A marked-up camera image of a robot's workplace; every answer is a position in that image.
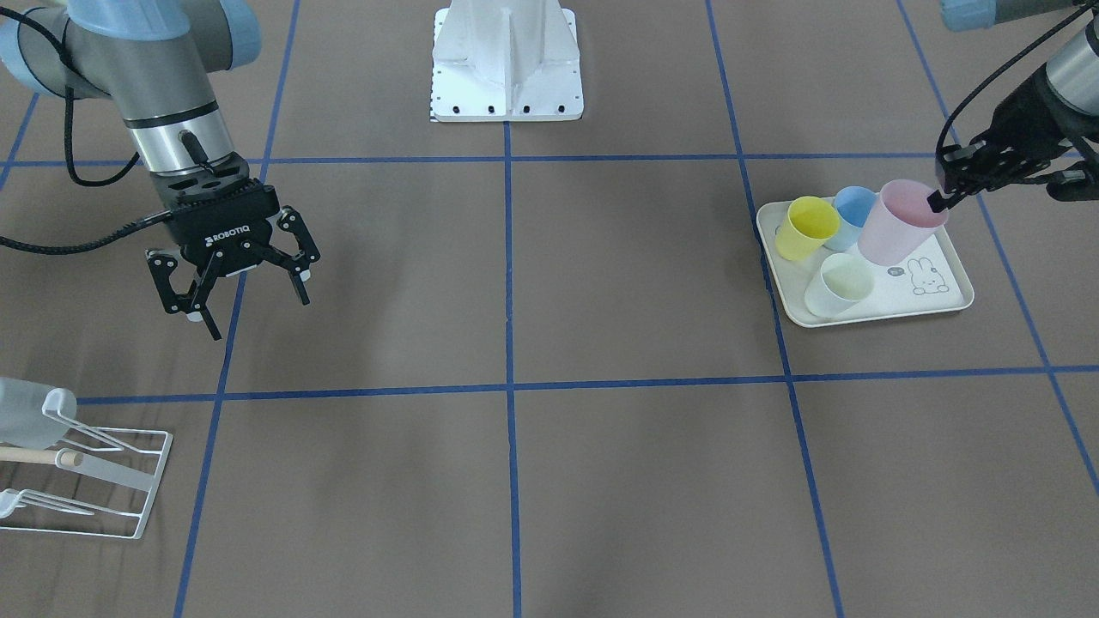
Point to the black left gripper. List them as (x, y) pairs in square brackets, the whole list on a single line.
[(1033, 123)]

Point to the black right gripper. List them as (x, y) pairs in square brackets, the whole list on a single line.
[(225, 246)]

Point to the pink plastic cup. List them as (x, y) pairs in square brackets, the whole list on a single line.
[(899, 222)]

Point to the pale green plastic cup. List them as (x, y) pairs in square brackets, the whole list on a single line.
[(841, 282)]

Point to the grey plastic cup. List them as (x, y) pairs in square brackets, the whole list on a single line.
[(34, 415)]

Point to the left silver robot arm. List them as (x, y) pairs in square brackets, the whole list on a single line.
[(1073, 69)]

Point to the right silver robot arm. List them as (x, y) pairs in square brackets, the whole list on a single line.
[(152, 59)]

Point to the blue plastic cup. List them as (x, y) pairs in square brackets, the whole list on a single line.
[(853, 205)]

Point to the yellow plastic cup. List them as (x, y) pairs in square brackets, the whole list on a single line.
[(809, 223)]

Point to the white wire cup rack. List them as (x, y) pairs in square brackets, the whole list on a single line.
[(97, 481)]

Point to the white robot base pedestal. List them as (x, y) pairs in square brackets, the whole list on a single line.
[(505, 61)]

